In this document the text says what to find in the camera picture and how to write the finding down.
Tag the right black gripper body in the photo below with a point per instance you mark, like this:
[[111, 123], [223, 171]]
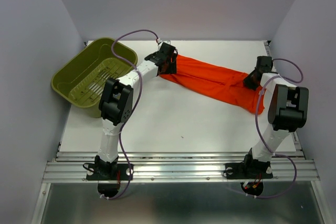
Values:
[[255, 70]]

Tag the aluminium mounting rail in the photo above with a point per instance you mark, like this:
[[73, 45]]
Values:
[[179, 167]]

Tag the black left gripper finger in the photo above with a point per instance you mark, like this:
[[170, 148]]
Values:
[[170, 67], [174, 56]]

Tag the orange t shirt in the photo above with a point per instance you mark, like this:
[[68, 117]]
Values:
[[216, 82]]

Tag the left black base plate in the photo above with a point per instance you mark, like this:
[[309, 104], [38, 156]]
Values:
[[119, 173]]

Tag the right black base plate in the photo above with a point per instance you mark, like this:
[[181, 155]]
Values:
[[236, 171]]

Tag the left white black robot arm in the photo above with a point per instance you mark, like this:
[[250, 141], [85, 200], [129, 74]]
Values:
[[116, 105]]

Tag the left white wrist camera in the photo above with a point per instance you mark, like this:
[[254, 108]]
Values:
[[161, 42]]

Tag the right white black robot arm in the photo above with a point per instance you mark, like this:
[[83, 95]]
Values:
[[288, 110]]

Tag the olive green plastic basket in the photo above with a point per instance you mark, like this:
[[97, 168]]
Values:
[[82, 79]]

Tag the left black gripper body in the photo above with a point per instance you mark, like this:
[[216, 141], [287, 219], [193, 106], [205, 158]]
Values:
[[168, 63]]

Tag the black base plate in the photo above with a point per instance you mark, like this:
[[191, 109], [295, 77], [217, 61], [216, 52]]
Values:
[[236, 171], [119, 173]]

